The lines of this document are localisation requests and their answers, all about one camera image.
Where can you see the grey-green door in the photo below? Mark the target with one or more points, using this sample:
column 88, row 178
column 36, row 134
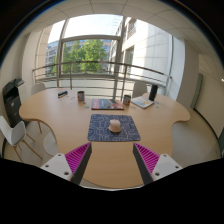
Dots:
column 196, row 91

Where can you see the beige computer mouse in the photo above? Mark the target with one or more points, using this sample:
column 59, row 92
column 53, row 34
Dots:
column 115, row 126

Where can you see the red and grey magazine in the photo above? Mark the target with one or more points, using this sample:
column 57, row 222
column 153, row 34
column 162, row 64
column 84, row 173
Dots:
column 107, row 104

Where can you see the light illustrated booklet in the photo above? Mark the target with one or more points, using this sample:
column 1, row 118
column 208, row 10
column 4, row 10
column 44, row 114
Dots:
column 142, row 102

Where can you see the small dark blue box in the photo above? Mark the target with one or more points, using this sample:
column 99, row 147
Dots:
column 62, row 94

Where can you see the dark blue patterned mouse pad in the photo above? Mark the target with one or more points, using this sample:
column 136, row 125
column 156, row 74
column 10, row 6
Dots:
column 98, row 130

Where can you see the white printed mug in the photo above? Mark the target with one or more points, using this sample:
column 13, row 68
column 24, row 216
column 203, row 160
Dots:
column 127, row 100
column 80, row 96

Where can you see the black office printer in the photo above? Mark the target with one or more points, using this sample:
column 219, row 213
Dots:
column 12, row 103

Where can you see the metal balcony railing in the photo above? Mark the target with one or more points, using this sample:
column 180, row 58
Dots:
column 100, row 62

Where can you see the white chair with wooden legs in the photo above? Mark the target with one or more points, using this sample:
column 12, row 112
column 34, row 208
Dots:
column 11, row 133

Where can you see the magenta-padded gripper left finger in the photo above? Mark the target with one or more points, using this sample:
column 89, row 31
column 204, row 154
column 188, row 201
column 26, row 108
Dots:
column 61, row 165

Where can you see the tall black speaker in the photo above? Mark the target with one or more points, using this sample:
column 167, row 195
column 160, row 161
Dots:
column 153, row 92

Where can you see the white table pedestal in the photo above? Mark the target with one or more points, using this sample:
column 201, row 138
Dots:
column 50, row 143

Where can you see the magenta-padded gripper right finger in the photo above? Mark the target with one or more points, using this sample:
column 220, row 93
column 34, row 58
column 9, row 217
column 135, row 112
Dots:
column 163, row 165

